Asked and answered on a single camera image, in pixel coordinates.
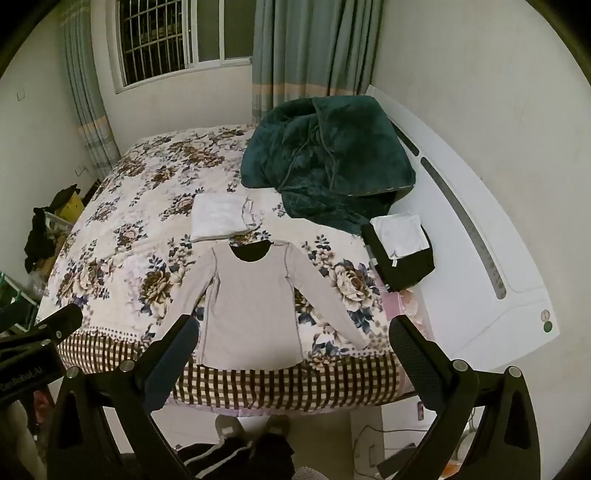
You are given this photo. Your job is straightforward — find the person's grey shoe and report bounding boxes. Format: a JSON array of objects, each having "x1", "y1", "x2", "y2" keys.
[
  {"x1": 264, "y1": 414, "x2": 291, "y2": 439},
  {"x1": 215, "y1": 414, "x2": 245, "y2": 446}
]

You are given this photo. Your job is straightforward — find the pile of dark clothes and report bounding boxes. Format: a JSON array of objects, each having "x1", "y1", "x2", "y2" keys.
[{"x1": 24, "y1": 208, "x2": 58, "y2": 273}]

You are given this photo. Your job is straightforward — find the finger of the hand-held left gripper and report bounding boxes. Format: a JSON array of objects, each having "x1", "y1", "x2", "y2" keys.
[{"x1": 0, "y1": 303, "x2": 84, "y2": 344}]

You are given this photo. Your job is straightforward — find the folded black garment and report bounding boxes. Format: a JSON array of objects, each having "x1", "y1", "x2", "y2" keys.
[{"x1": 361, "y1": 224, "x2": 436, "y2": 292}]

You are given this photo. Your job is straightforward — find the folded white cloth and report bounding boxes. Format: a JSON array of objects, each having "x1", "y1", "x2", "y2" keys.
[{"x1": 189, "y1": 193, "x2": 260, "y2": 243}]

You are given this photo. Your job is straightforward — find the grey-green curtain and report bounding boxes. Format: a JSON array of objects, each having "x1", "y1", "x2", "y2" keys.
[
  {"x1": 58, "y1": 14, "x2": 122, "y2": 183},
  {"x1": 252, "y1": 0, "x2": 384, "y2": 124}
]

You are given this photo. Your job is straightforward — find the white bed headboard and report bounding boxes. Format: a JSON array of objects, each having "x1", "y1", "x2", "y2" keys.
[{"x1": 365, "y1": 84, "x2": 560, "y2": 370}]

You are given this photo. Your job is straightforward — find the folded white garment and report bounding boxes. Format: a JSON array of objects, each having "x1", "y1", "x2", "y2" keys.
[{"x1": 370, "y1": 211, "x2": 430, "y2": 268}]

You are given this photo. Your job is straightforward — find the barred window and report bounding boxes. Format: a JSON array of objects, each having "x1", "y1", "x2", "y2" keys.
[{"x1": 107, "y1": 0, "x2": 254, "y2": 93}]

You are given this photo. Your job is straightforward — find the person's black striped trousers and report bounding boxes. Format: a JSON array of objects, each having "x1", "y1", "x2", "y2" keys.
[{"x1": 178, "y1": 431, "x2": 296, "y2": 480}]

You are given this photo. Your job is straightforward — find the black cable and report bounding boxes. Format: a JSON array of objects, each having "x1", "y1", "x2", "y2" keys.
[{"x1": 353, "y1": 422, "x2": 416, "y2": 462}]

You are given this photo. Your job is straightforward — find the yellow box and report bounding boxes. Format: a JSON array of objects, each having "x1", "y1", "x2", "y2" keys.
[{"x1": 50, "y1": 184, "x2": 86, "y2": 224}]

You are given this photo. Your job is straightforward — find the grey long-sleeve shirt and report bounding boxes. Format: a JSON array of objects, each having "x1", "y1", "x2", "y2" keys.
[{"x1": 159, "y1": 240, "x2": 370, "y2": 371}]

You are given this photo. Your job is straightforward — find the pink pillow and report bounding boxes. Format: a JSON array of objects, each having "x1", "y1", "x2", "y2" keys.
[{"x1": 381, "y1": 286, "x2": 432, "y2": 340}]

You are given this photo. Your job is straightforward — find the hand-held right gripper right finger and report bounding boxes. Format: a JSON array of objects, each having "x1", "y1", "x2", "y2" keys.
[{"x1": 389, "y1": 314, "x2": 541, "y2": 480}]

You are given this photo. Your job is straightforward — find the floral bed sheet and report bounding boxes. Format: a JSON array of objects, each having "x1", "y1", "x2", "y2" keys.
[{"x1": 36, "y1": 124, "x2": 419, "y2": 412}]

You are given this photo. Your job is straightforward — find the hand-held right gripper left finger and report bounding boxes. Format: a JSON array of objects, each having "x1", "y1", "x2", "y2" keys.
[{"x1": 47, "y1": 314, "x2": 201, "y2": 480}]

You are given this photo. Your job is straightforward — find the dark green plush blanket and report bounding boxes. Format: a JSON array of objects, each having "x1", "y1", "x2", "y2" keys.
[{"x1": 240, "y1": 95, "x2": 416, "y2": 236}]

